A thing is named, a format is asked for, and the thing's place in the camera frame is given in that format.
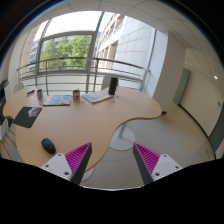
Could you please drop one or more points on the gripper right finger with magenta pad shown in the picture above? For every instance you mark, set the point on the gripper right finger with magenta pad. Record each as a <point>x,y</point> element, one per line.
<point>153,166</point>

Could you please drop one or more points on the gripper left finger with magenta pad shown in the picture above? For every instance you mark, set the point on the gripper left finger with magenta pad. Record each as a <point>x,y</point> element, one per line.
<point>70,166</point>

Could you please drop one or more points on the black computer mouse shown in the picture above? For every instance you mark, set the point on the black computer mouse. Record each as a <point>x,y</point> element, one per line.
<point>48,146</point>

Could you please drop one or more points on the black mouse pad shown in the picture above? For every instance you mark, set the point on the black mouse pad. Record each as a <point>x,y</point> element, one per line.
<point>27,116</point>

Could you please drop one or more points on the white round table base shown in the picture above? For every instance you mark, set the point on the white round table base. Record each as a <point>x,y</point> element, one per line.
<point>122,139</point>

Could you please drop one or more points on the wooden curved table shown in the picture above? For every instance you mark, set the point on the wooden curved table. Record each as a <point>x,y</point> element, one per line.
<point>69,127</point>

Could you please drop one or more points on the colourful magazine on left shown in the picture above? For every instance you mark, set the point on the colourful magazine on left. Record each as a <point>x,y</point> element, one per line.
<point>57,100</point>

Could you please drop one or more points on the open magazine on right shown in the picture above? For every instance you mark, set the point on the open magazine on right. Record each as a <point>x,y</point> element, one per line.
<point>95,97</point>

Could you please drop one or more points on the dark drink can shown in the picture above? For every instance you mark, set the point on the dark drink can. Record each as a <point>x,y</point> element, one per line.
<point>40,95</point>

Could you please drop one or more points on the grey chair behind table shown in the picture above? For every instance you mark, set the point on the grey chair behind table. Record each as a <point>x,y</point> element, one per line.
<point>106,81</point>

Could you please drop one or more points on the metal window railing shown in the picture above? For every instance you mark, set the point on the metal window railing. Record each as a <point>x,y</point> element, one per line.
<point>65,74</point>

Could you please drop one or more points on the grey-green door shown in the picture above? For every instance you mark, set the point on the grey-green door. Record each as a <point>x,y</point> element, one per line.
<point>181,86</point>

